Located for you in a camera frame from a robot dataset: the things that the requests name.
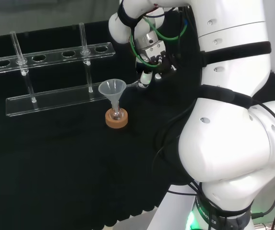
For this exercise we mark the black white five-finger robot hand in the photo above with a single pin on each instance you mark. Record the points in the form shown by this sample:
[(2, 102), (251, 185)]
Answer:
[(154, 55)]

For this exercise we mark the translucent plastic funnel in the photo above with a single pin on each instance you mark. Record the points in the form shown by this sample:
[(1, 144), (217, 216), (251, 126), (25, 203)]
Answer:
[(112, 88)]

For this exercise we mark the clear acrylic funnel stand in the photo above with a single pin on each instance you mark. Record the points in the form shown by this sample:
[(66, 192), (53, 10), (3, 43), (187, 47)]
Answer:
[(55, 100)]

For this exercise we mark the small glass round-bottom flask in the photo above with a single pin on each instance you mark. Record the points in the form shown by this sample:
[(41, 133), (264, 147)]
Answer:
[(116, 115)]

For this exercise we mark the clear cloth clip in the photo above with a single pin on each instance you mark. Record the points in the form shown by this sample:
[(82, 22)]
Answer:
[(74, 27), (26, 34)]

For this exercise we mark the black bench cloth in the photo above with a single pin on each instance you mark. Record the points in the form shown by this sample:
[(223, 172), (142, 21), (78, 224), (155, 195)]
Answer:
[(55, 155)]

